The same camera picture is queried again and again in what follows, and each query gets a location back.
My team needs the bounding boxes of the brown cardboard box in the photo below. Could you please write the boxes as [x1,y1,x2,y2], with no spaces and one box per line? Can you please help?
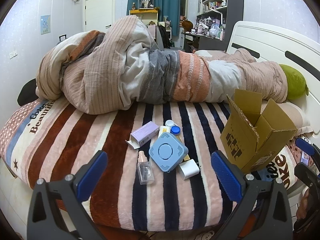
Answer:
[220,89,297,173]

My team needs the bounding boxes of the white earbuds case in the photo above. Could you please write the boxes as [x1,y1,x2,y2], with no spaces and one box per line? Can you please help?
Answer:
[177,159,200,180]

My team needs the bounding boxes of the clear pink-capped bottle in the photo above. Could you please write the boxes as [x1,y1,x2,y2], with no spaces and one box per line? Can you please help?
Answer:
[137,151,155,185]

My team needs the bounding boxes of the purple carton box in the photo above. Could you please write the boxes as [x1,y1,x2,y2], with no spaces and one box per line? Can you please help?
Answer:
[126,121,159,150]

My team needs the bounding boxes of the blue square device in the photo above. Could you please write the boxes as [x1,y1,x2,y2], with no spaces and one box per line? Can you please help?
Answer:
[149,132,189,172]

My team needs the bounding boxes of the blue white contact lens case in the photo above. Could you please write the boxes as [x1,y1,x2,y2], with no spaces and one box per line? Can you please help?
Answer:
[165,119,181,135]

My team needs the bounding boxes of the pink ribbed pillow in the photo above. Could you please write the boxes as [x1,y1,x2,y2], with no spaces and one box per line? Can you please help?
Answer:
[254,100,313,140]

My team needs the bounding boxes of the green plush pillow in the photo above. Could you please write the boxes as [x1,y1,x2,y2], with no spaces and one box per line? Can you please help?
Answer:
[280,64,309,100]

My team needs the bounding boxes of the striped fleece blanket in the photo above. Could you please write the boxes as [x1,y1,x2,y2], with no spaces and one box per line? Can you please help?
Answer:
[0,97,308,233]

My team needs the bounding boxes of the white bed headboard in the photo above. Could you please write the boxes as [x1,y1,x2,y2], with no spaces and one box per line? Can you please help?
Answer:
[227,21,319,140]

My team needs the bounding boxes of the black cushion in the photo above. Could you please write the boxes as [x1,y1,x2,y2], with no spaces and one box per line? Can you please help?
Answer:
[17,79,39,106]

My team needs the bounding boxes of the white yellow tube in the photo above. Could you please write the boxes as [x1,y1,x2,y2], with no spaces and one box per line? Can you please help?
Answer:
[158,126,170,137]

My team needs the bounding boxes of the striped pink grey duvet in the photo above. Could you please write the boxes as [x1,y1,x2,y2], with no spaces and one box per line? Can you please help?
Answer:
[36,16,288,115]

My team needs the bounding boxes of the cluttered dark bookshelf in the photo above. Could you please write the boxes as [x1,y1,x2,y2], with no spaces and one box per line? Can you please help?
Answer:
[193,0,244,50]

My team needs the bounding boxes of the white door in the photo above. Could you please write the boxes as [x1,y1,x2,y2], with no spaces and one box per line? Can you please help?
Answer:
[83,0,115,33]

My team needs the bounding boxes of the yellow shelf cabinet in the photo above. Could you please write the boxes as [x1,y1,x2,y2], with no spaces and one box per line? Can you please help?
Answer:
[129,9,158,25]

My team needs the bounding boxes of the blue wall poster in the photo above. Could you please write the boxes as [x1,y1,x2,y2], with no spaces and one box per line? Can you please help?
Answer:
[40,15,51,35]

